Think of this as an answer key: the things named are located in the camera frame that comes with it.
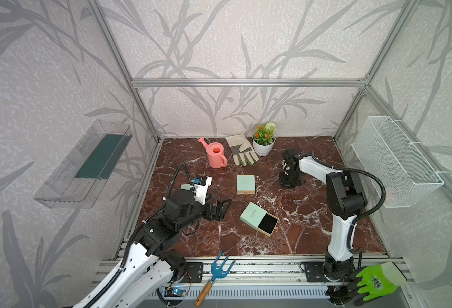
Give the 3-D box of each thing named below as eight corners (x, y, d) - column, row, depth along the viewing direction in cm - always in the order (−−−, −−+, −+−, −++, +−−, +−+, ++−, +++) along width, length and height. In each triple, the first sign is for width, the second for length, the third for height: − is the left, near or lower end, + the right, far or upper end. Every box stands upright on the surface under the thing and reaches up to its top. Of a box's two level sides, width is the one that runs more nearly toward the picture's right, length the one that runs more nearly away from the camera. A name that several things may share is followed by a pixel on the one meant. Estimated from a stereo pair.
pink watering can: (213, 173, 105) (211, 160, 97) (203, 151, 116) (200, 138, 107) (229, 167, 108) (228, 154, 99) (217, 146, 118) (215, 133, 110)
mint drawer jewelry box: (239, 219, 90) (239, 216, 87) (249, 204, 95) (249, 201, 92) (269, 238, 84) (270, 236, 81) (278, 221, 89) (279, 218, 86)
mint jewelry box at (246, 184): (236, 194, 98) (236, 190, 95) (236, 179, 104) (236, 174, 101) (255, 194, 98) (255, 190, 95) (254, 179, 104) (254, 174, 101)
